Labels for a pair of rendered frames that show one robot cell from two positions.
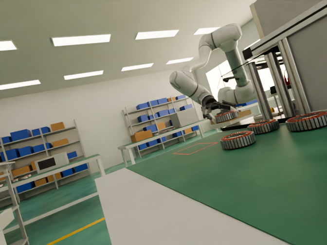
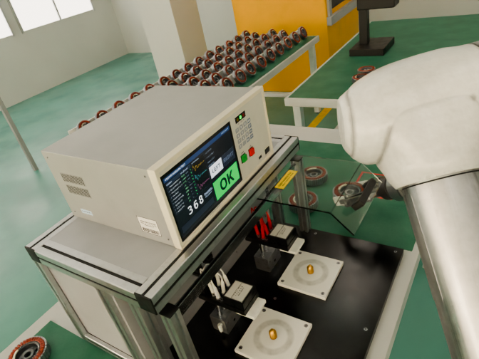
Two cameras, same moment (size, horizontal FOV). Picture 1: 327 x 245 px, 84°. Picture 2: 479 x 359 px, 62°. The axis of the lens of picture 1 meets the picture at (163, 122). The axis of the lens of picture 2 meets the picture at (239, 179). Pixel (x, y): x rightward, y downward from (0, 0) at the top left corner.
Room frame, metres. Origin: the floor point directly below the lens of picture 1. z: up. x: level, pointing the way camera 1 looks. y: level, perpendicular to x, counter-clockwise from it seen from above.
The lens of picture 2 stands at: (1.71, -1.13, 1.67)
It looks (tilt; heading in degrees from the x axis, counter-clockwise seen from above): 31 degrees down; 153
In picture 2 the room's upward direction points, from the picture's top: 13 degrees counter-clockwise
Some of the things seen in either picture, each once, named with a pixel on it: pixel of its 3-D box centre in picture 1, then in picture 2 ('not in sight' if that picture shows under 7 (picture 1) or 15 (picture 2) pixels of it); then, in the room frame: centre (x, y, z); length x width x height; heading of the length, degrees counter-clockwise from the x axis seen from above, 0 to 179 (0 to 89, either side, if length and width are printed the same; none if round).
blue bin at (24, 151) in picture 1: (27, 151); not in sight; (5.66, 4.35, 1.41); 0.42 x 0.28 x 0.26; 26
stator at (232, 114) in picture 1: (225, 116); not in sight; (0.90, -0.30, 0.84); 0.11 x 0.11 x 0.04
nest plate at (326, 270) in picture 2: (273, 113); (311, 273); (1.02, -0.61, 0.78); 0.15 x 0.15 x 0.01; 24
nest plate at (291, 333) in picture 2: not in sight; (274, 337); (1.12, -0.83, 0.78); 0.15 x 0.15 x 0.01; 24
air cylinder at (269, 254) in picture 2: (299, 103); (267, 256); (0.89, -0.67, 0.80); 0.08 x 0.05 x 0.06; 114
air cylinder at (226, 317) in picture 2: not in sight; (226, 314); (0.99, -0.89, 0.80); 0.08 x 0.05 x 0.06; 114
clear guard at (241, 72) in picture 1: (251, 70); (310, 188); (0.99, -0.54, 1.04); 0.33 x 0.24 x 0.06; 24
